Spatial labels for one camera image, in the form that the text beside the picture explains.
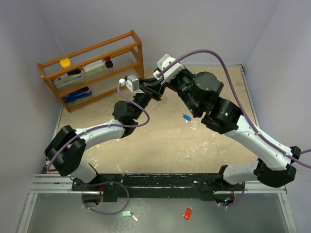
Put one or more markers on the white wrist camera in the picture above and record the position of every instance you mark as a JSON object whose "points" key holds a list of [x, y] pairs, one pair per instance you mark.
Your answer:
{"points": [[167, 69], [131, 82]]}

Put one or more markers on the white black stapler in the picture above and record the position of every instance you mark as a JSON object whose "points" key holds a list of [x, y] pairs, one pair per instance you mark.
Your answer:
{"points": [[66, 79]]}

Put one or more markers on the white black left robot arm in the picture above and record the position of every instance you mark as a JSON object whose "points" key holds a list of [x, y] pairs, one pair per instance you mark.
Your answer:
{"points": [[67, 148]]}

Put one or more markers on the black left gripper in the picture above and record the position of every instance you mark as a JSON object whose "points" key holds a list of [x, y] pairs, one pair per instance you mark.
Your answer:
{"points": [[153, 88]]}

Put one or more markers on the blue stapler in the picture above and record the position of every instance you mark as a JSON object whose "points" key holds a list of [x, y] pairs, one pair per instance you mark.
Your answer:
{"points": [[79, 94]]}

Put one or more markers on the wooden shelf rack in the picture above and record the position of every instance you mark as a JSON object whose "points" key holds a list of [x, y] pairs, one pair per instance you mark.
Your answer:
{"points": [[126, 54]]}

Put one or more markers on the white cardboard box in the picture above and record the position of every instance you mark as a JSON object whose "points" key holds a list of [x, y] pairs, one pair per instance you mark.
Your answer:
{"points": [[94, 67]]}

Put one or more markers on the green key tag with key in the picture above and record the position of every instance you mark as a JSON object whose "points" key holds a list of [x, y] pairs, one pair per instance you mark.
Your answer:
{"points": [[128, 213]]}

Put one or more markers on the red black stamp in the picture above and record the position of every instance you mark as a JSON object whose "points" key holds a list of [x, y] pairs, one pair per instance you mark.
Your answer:
{"points": [[108, 62]]}

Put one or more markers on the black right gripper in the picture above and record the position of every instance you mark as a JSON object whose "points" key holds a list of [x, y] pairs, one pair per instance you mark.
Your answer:
{"points": [[169, 84]]}

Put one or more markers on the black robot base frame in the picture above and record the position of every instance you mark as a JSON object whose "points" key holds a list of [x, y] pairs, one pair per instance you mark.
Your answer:
{"points": [[200, 186]]}

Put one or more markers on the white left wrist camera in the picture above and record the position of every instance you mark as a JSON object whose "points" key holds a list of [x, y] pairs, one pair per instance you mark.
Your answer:
{"points": [[131, 82]]}

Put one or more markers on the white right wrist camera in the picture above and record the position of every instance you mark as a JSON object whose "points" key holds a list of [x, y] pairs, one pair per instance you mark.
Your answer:
{"points": [[167, 69]]}

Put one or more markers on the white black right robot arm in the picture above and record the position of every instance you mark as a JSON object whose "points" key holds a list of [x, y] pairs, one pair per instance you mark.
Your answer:
{"points": [[273, 166]]}

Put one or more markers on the red key tag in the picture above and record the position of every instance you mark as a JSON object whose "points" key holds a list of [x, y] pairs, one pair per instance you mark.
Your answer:
{"points": [[187, 213]]}

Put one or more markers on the blue capped key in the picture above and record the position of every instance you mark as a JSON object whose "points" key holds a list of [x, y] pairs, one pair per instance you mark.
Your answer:
{"points": [[187, 118]]}

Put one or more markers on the yellow lidded jar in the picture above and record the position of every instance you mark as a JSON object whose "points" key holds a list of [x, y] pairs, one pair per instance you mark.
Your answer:
{"points": [[65, 63]]}

